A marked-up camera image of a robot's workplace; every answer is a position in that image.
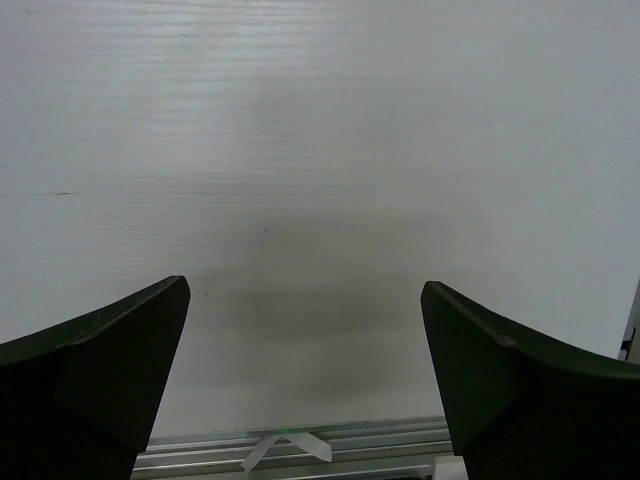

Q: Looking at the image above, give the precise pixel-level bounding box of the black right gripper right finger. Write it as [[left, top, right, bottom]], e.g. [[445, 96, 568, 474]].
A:
[[421, 281, 639, 479]]

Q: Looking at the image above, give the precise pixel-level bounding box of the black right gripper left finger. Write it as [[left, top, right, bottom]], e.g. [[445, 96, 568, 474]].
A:
[[1, 276, 190, 479]]

